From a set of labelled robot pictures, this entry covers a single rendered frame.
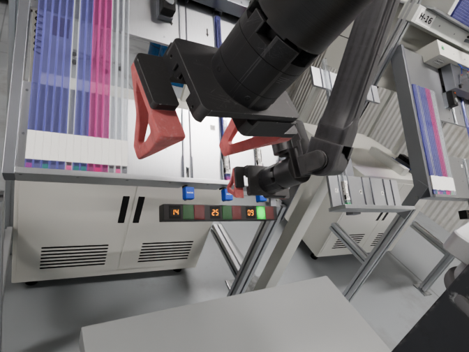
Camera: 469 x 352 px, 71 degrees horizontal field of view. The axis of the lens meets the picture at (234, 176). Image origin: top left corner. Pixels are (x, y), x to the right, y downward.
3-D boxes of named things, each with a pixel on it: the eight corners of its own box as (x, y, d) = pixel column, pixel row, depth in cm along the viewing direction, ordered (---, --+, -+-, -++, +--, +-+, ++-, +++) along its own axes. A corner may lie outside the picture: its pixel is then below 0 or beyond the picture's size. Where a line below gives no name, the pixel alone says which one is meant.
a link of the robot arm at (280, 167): (296, 183, 60) (317, 179, 63) (287, 147, 61) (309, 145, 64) (273, 191, 66) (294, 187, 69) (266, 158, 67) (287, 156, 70)
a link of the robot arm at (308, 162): (327, 166, 56) (345, 167, 62) (310, 103, 57) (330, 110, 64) (269, 184, 63) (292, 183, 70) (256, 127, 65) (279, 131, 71)
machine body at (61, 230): (192, 277, 152) (236, 163, 125) (10, 295, 117) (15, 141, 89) (160, 195, 200) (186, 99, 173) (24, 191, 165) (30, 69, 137)
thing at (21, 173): (271, 193, 101) (287, 188, 95) (15, 181, 68) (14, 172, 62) (271, 188, 101) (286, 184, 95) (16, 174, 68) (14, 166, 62)
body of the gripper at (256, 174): (243, 167, 72) (262, 157, 65) (280, 170, 77) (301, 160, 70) (246, 196, 70) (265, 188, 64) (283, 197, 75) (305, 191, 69)
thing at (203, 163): (276, 186, 99) (283, 184, 97) (15, 172, 66) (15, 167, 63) (271, 128, 104) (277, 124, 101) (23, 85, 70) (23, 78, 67)
